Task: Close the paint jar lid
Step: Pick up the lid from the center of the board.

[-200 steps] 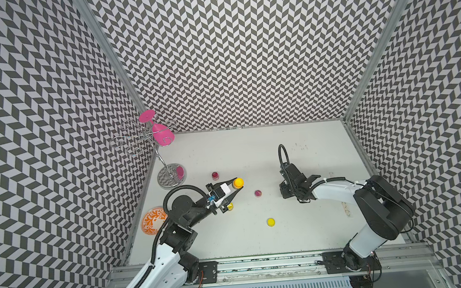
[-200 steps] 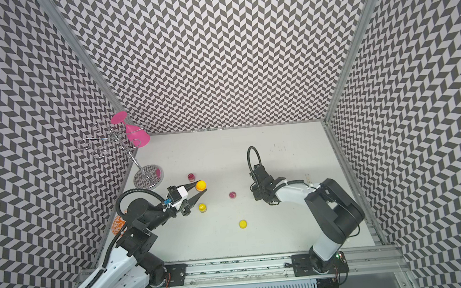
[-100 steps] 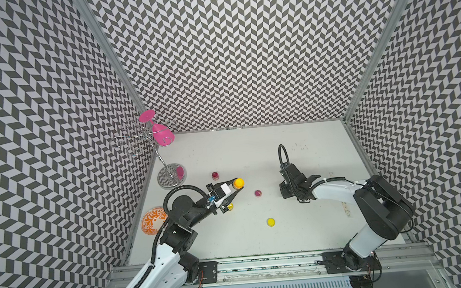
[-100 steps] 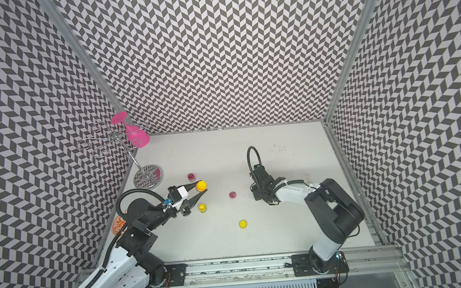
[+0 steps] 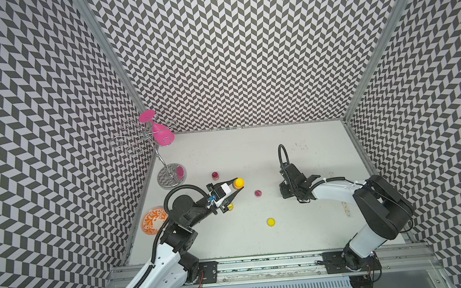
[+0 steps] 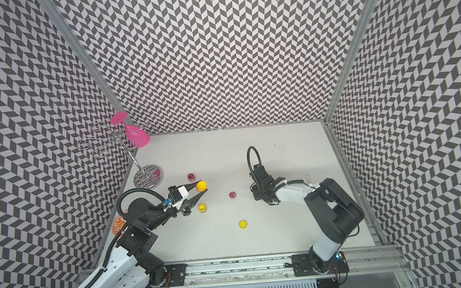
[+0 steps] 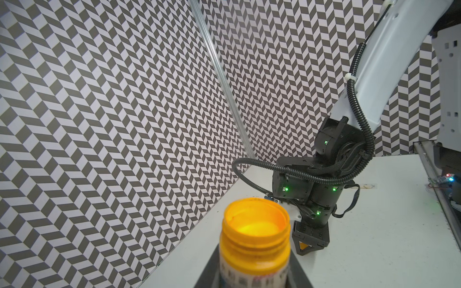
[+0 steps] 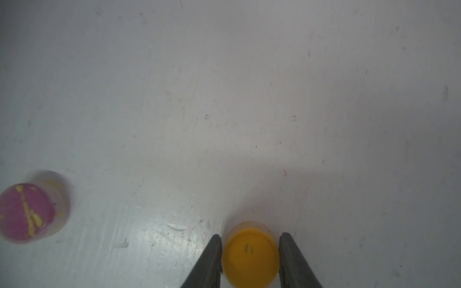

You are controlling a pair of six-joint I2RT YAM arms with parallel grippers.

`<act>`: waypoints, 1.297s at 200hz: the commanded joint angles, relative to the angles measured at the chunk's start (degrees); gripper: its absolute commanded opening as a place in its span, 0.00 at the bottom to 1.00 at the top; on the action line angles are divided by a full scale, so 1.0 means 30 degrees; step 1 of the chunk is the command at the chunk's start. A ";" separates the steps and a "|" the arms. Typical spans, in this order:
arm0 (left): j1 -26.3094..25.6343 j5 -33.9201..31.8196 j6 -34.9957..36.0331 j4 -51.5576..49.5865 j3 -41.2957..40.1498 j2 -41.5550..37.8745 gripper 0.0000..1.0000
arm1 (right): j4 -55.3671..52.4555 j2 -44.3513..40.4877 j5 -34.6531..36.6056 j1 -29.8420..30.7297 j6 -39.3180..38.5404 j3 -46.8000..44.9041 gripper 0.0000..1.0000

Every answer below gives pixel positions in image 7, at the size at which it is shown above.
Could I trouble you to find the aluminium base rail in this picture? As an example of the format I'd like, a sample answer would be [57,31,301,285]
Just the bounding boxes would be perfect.
[413,140,461,248]

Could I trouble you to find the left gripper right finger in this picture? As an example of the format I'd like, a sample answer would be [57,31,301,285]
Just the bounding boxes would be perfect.
[288,252,313,288]

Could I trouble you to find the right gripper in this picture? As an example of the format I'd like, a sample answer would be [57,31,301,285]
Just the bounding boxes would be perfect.
[292,211,330,256]

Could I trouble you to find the orange jar lid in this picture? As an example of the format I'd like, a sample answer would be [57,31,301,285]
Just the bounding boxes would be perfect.
[299,242,308,250]

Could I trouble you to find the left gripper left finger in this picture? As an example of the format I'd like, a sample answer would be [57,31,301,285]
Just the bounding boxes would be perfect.
[194,246,220,288]

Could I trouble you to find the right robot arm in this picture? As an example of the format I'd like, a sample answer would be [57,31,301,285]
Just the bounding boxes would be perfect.
[232,1,461,255]

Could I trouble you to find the orange paint jar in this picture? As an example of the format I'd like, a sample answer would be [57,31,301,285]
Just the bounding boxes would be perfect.
[219,198,291,288]

